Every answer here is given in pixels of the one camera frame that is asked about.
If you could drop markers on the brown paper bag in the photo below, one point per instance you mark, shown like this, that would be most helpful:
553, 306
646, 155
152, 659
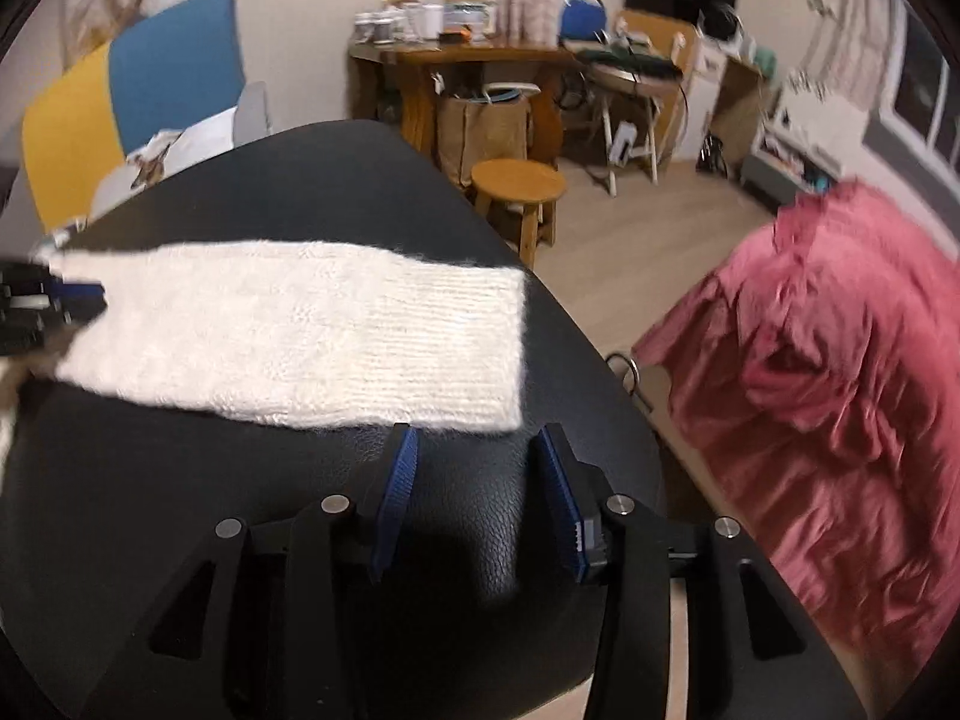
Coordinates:
480, 135

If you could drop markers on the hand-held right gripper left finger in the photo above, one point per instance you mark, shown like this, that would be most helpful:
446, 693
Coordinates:
394, 495

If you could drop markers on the white power strip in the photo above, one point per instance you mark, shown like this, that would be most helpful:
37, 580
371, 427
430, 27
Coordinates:
624, 146

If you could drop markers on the dark wooden desk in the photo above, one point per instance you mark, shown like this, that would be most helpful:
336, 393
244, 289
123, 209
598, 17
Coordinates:
420, 60

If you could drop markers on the round wooden stool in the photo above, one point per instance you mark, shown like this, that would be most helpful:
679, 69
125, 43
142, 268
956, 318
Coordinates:
517, 184

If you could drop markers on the light wooden desk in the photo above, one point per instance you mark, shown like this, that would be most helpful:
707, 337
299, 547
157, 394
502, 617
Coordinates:
731, 90

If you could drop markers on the low grey cabinet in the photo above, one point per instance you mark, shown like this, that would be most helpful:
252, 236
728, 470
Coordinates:
780, 165

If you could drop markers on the red quilt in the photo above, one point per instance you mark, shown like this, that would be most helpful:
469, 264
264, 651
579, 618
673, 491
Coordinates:
825, 390

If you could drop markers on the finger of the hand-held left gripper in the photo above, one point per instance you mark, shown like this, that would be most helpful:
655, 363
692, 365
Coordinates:
79, 296

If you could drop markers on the white deer-print pillow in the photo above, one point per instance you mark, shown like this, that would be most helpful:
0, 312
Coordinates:
202, 142

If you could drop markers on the white round fan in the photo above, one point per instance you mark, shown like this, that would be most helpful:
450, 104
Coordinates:
720, 22

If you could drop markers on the white-framed window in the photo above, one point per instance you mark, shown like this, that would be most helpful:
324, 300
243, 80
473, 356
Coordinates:
919, 90

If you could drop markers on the stack of boxes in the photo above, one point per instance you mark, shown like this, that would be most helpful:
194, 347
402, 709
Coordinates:
471, 7

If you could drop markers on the cream knit sweater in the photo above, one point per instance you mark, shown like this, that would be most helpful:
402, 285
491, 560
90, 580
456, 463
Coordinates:
300, 330

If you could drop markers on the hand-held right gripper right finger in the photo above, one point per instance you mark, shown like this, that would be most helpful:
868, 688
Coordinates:
562, 495

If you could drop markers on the grey lidded jar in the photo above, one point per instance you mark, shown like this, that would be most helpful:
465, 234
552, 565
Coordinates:
382, 30

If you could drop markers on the grey yellow blue sofa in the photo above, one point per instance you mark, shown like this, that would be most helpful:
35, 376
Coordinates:
172, 67

